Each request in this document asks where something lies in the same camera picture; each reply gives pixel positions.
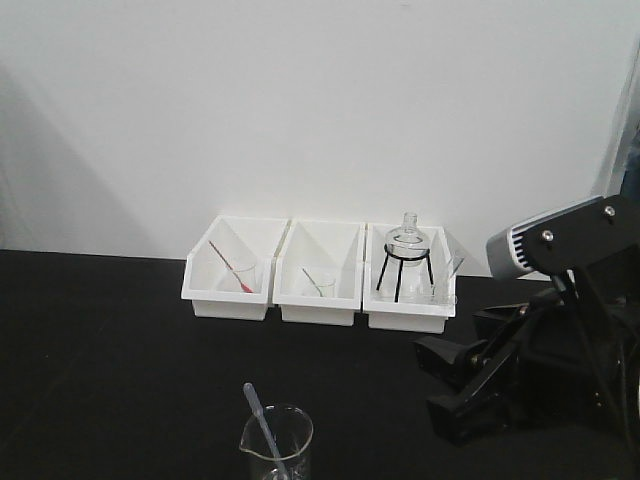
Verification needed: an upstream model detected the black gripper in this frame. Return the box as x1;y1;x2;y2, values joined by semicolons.
413;289;639;445

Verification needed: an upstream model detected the clear glass beaker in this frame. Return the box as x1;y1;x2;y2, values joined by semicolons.
239;404;314;479

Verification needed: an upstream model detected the clear plastic pipette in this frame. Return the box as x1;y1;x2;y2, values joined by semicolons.
243;382;289;479

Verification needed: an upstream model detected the right white plastic bin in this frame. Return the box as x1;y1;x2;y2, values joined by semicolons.
363;224;456;334

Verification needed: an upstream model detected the white plastic bin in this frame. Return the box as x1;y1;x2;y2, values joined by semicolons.
363;224;456;334
273;219;366;327
181;215;289;321

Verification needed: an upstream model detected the clear glass funnel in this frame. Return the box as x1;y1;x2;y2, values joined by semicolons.
445;249;466;285

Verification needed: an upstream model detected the clear round glass flask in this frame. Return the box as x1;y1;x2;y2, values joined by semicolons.
385;212;430;261

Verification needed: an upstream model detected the small beaker in middle bin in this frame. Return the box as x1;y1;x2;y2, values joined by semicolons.
314;274;335;298

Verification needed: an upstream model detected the middle white plastic bin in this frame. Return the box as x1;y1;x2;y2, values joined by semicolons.
273;219;366;327

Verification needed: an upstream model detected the small beaker in left bin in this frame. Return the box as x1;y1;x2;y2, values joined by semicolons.
231;263;257;294

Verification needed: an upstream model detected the left white plastic bin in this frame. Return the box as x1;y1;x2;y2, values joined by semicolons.
181;215;289;321

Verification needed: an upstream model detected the black wire tripod stand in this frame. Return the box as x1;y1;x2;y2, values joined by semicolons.
376;243;435;303

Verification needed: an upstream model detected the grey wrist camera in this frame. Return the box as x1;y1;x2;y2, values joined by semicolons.
485;195;605;281

